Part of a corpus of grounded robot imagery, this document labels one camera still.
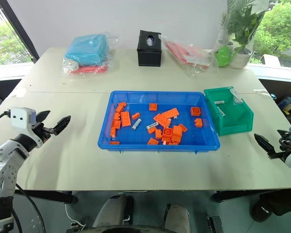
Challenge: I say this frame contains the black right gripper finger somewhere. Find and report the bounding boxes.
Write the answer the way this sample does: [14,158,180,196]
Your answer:
[254,133,275,156]
[277,129,291,140]

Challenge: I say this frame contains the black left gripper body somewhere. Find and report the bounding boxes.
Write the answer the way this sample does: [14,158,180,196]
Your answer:
[32,122,56,144]

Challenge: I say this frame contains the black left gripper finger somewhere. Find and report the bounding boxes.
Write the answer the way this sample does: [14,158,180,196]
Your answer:
[53,115,72,136]
[36,110,51,123]

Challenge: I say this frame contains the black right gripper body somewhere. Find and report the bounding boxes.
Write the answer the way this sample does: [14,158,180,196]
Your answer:
[268,137,291,160]

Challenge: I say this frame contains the green plastic bin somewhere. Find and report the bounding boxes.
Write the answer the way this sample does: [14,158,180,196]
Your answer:
[203,87,255,137]

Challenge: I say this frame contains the black tissue box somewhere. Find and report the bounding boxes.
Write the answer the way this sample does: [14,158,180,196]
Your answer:
[136,30,162,67]

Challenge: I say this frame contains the clear water bottle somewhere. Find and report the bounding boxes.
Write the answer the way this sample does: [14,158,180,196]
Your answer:
[277,93,291,109]

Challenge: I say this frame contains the clear plastic label sleeve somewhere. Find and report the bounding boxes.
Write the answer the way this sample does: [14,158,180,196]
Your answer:
[228,88,244,106]

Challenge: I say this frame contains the red item in plastic bag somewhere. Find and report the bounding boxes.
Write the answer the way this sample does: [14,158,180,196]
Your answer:
[69,63,110,74]

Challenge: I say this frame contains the large orange block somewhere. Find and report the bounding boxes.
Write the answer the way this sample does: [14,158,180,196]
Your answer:
[153,114,172,128]
[120,111,132,127]

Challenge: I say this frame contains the black caster wheel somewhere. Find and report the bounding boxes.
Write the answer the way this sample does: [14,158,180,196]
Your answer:
[250,194,291,222]

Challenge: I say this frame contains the blue plastic tray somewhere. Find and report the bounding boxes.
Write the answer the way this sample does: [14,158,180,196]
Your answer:
[97,90,221,154]

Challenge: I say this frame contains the cyan item in plastic bag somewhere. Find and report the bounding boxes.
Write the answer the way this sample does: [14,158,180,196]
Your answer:
[64,33,111,67]

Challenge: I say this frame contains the green watering can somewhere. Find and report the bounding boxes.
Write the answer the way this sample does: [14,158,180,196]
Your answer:
[214,44,236,68]

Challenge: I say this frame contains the long orange plastic brick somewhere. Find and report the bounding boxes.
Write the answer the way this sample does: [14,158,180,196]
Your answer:
[161,108,180,120]

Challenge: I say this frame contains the grey robot leg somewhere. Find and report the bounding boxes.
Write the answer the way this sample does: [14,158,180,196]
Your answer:
[91,195,134,229]
[163,202,192,233]

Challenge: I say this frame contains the plant in white pot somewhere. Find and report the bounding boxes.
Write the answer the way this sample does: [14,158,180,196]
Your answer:
[226,0,267,69]

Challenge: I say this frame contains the red sheets in plastic bag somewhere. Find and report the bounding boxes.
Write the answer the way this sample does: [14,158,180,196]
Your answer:
[163,35,217,75]

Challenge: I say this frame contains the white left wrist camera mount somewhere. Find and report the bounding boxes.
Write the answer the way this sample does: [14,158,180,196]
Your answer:
[10,107,43,148]

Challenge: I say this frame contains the black table frame bar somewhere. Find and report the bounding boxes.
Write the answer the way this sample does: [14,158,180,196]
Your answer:
[210,189,291,203]
[14,190,79,205]

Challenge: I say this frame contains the black window frame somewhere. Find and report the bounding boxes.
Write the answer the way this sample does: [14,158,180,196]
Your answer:
[5,0,41,63]

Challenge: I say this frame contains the white floor cable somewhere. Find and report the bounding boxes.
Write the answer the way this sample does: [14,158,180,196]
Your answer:
[64,203,87,229]

